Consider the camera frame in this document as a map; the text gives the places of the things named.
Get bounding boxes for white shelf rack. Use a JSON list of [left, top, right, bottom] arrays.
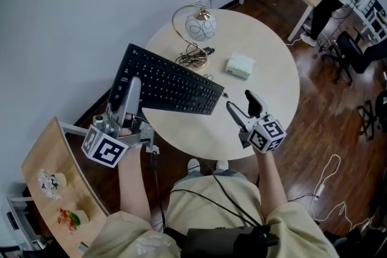
[[5, 181, 46, 251]]

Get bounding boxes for wooden side shelf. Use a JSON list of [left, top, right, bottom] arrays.
[[20, 116, 111, 258]]

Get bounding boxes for beige shirt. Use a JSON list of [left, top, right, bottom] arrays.
[[81, 202, 341, 258]]

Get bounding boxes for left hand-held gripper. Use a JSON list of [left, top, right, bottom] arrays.
[[80, 76, 160, 169]]

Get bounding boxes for round cream table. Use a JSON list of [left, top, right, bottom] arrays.
[[141, 8, 301, 161]]

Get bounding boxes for white power cable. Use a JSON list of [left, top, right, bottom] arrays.
[[310, 153, 379, 229]]

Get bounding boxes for black lamp cable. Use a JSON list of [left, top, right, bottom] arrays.
[[175, 47, 216, 69]]

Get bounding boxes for person's white shoe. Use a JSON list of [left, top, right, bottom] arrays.
[[215, 159, 230, 173], [186, 158, 202, 176]]

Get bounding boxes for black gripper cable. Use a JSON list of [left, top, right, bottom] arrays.
[[148, 149, 167, 230], [171, 170, 264, 227]]

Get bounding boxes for black office chair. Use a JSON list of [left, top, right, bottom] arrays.
[[322, 30, 363, 87], [356, 89, 387, 141]]

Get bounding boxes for black keyboard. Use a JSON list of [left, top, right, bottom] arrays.
[[107, 43, 226, 116]]

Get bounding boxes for white tissue box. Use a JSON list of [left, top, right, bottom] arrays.
[[226, 53, 256, 80]]

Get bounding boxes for gold lamp white globe shade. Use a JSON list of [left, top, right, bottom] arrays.
[[171, 4, 218, 70]]

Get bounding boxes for person's right white shoe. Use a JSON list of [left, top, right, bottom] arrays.
[[215, 159, 230, 173]]

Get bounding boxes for black waist pack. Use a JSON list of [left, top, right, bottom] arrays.
[[163, 225, 281, 258]]

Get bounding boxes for white power strip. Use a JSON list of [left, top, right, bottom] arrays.
[[313, 184, 326, 201]]

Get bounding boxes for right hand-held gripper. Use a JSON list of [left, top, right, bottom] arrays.
[[226, 89, 287, 155]]

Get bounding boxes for red flower pot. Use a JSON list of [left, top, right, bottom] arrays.
[[56, 207, 91, 233]]

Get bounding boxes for white flower pot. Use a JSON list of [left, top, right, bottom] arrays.
[[37, 168, 68, 201]]

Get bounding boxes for person's left hand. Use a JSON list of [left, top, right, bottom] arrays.
[[121, 113, 137, 135]]

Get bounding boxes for person's right forearm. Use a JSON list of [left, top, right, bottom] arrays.
[[253, 149, 288, 220]]

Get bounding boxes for person's left forearm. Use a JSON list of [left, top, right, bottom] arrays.
[[117, 141, 152, 225]]

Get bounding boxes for person's left white shoe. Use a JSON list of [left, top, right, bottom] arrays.
[[186, 158, 202, 176]]

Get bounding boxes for beige shorts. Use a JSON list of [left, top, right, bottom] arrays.
[[165, 169, 264, 230]]

